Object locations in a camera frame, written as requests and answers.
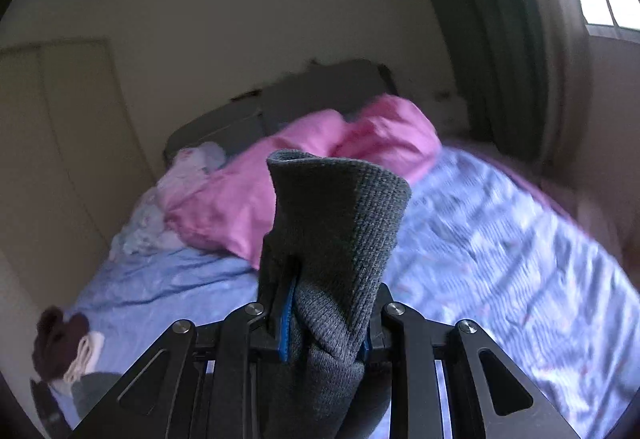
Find green curtain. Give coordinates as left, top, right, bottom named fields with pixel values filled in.
left=431, top=0, right=591, bottom=166

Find maroon folded garment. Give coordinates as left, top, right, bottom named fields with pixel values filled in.
left=32, top=307, right=89, bottom=383

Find grey padded headboard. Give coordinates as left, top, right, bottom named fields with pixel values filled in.
left=163, top=60, right=398, bottom=166

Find grey sweatpants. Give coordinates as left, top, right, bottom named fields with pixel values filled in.
left=258, top=167, right=411, bottom=438

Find white louvered closet doors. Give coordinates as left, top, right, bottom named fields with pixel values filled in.
left=1, top=39, right=153, bottom=307

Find blue floral bedspread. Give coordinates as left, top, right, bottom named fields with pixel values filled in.
left=70, top=148, right=639, bottom=438

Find floral pastel pillow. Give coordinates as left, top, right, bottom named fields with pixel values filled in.
left=108, top=142, right=227, bottom=263

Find white folded garment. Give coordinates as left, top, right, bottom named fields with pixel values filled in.
left=49, top=331, right=105, bottom=397

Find pink crumpled blanket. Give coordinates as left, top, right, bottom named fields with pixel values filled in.
left=166, top=94, right=442, bottom=268

